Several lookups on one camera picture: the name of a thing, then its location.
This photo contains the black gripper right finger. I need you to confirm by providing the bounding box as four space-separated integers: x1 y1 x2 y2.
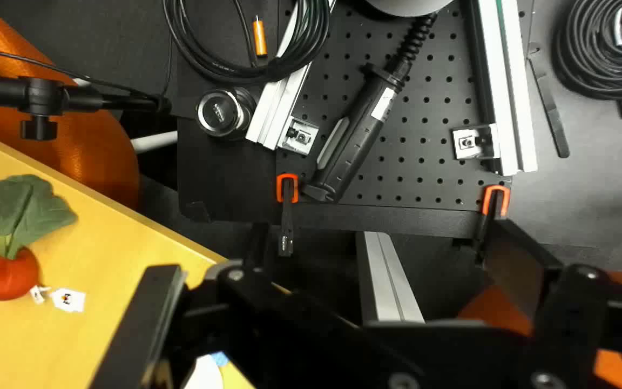
478 219 565 324

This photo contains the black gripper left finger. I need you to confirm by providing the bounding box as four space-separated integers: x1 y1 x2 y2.
243 221 273 277

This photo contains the orange black clamp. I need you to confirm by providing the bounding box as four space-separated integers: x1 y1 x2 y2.
472 183 514 248
272 170 301 260

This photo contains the aluminium extrusion bar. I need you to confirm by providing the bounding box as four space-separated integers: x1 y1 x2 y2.
450 0 542 178
243 0 342 155
356 230 428 324

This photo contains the round metal knob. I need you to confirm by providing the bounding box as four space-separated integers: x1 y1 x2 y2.
194 85 256 141

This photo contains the black flat strip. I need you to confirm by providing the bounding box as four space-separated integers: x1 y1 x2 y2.
524 57 571 161

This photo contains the black perforated board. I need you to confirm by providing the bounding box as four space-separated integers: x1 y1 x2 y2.
174 0 537 240

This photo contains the red radish plush toy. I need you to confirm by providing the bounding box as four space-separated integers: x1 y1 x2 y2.
0 174 88 315

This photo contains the black tool handle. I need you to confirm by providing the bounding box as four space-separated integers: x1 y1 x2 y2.
299 12 440 206

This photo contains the black coiled cable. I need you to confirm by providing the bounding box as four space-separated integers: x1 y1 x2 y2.
160 0 334 87
550 0 622 101

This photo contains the black camera tripod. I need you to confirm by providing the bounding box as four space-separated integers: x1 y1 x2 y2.
0 68 173 142

